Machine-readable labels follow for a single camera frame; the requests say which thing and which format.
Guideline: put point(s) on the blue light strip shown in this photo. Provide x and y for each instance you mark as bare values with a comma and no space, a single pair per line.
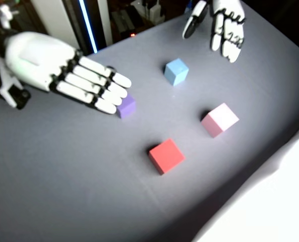
88,25

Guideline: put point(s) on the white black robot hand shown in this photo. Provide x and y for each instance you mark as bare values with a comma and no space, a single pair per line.
38,58
230,30

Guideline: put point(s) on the red cube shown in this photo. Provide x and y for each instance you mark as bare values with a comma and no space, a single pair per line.
167,156

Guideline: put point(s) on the grey table cloth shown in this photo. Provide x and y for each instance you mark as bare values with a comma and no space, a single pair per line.
88,164

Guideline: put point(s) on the small blue cube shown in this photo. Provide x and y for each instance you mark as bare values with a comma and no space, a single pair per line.
175,71

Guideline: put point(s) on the small purple cube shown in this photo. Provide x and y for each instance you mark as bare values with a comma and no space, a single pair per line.
127,107

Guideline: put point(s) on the white cabinet panel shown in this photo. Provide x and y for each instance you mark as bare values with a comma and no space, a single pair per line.
56,20

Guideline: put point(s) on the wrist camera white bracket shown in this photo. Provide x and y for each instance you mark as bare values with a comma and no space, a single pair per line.
13,93

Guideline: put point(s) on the pink cube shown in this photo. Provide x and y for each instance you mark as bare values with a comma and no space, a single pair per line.
219,119

